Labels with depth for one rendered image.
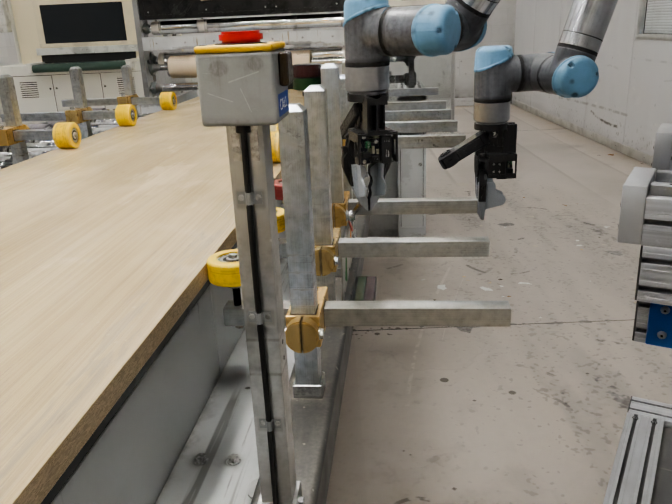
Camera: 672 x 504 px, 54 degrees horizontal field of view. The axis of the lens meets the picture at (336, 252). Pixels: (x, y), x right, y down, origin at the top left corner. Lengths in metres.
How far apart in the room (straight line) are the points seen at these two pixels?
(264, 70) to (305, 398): 0.57
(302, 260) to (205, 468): 0.35
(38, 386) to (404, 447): 1.51
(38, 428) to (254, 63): 0.38
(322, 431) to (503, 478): 1.14
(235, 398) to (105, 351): 0.45
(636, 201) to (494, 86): 0.46
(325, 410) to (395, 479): 1.02
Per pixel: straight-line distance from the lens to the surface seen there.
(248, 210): 0.63
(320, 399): 1.01
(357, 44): 1.11
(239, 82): 0.60
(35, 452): 0.64
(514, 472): 2.05
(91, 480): 0.81
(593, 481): 2.06
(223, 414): 1.15
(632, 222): 1.07
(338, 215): 1.39
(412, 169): 3.75
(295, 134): 0.88
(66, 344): 0.82
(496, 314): 1.00
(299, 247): 0.92
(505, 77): 1.40
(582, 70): 1.31
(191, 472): 1.04
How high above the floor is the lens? 1.23
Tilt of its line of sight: 19 degrees down
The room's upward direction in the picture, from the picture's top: 3 degrees counter-clockwise
